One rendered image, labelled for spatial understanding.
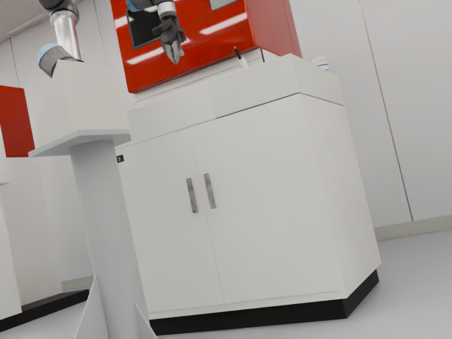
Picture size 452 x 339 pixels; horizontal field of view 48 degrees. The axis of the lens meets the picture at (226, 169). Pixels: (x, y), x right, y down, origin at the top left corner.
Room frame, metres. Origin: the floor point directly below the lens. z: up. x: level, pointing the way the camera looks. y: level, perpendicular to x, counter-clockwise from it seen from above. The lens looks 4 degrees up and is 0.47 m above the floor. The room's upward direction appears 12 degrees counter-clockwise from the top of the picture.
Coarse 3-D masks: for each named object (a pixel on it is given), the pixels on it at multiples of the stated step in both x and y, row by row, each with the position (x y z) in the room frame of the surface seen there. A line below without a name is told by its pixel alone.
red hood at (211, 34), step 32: (192, 0) 2.61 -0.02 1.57; (224, 0) 2.52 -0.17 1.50; (256, 0) 2.61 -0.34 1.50; (288, 0) 3.11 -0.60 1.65; (128, 32) 2.81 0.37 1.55; (192, 32) 2.63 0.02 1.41; (224, 32) 2.54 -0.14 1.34; (256, 32) 2.52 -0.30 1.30; (288, 32) 2.98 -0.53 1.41; (128, 64) 2.83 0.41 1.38; (160, 64) 2.73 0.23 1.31; (192, 64) 2.64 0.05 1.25
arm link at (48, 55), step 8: (40, 48) 1.90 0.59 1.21; (48, 48) 1.88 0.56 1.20; (56, 48) 1.89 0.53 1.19; (40, 56) 1.89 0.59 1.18; (48, 56) 1.87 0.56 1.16; (56, 56) 1.86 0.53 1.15; (64, 56) 1.86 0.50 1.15; (72, 56) 1.89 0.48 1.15; (40, 64) 1.90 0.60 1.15; (48, 64) 1.86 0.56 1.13; (48, 72) 1.88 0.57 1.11
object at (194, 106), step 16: (176, 96) 2.04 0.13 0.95; (192, 96) 2.00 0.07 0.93; (208, 96) 1.97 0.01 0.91; (128, 112) 2.15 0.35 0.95; (144, 112) 2.11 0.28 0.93; (160, 112) 2.08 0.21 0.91; (176, 112) 2.04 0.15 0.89; (192, 112) 2.01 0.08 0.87; (208, 112) 1.98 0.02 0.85; (144, 128) 2.12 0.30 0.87; (160, 128) 2.09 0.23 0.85; (176, 128) 2.05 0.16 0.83; (128, 144) 2.17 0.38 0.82
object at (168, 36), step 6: (168, 12) 2.05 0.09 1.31; (162, 18) 2.07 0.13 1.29; (168, 18) 2.08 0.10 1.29; (174, 18) 2.10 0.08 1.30; (174, 24) 2.10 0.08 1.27; (168, 30) 2.06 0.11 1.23; (174, 30) 2.05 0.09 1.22; (180, 30) 2.09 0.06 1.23; (162, 36) 2.08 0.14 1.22; (168, 36) 2.06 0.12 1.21; (174, 36) 2.05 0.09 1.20; (180, 36) 2.10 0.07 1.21; (168, 42) 2.08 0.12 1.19
